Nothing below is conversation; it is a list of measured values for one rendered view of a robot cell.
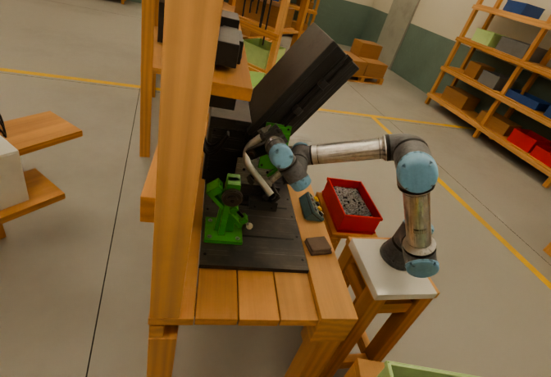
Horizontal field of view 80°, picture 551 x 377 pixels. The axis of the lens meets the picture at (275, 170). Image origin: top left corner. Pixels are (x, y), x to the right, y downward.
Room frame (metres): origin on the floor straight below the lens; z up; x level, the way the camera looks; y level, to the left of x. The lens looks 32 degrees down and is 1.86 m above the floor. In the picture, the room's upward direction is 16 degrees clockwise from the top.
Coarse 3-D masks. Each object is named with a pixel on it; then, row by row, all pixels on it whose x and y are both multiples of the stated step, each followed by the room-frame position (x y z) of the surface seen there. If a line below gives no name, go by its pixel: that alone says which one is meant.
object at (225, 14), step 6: (222, 12) 1.46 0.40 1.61; (228, 12) 1.49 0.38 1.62; (234, 12) 1.53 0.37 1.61; (222, 18) 1.38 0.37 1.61; (228, 18) 1.38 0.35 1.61; (234, 18) 1.41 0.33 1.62; (222, 24) 1.38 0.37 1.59; (228, 24) 1.38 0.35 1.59; (234, 24) 1.39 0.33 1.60; (228, 30) 1.16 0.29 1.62; (234, 30) 1.19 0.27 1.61; (240, 30) 1.22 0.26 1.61; (240, 36) 1.13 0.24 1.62; (240, 42) 1.07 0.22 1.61; (240, 48) 1.07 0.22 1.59; (240, 54) 1.07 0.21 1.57; (240, 60) 1.07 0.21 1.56
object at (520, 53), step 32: (480, 0) 7.23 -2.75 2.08; (512, 0) 6.68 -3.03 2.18; (480, 32) 6.93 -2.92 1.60; (544, 32) 5.90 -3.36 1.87; (448, 64) 7.24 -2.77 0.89; (480, 64) 6.74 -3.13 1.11; (544, 64) 6.08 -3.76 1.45; (448, 96) 6.93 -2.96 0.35; (512, 96) 5.79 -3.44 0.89; (480, 128) 5.85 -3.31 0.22; (512, 128) 5.66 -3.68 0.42; (544, 160) 4.83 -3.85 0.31
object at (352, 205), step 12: (336, 180) 1.58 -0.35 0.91; (348, 180) 1.60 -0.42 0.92; (324, 192) 1.55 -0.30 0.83; (336, 192) 1.52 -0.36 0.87; (348, 192) 1.54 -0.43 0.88; (360, 192) 1.58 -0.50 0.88; (336, 204) 1.38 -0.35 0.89; (348, 204) 1.42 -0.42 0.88; (360, 204) 1.47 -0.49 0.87; (372, 204) 1.44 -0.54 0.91; (336, 216) 1.33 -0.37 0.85; (348, 216) 1.28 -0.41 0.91; (360, 216) 1.30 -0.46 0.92; (372, 216) 1.39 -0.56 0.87; (336, 228) 1.29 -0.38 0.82; (348, 228) 1.29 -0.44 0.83; (360, 228) 1.31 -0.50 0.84; (372, 228) 1.33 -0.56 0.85
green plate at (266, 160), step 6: (282, 126) 1.30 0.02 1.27; (288, 126) 1.30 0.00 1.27; (288, 132) 1.30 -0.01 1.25; (288, 138) 1.29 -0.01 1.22; (288, 144) 1.29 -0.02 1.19; (264, 156) 1.25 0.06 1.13; (258, 162) 1.24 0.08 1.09; (264, 162) 1.24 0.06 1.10; (270, 162) 1.25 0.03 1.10; (264, 168) 1.23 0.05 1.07; (270, 168) 1.24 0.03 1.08
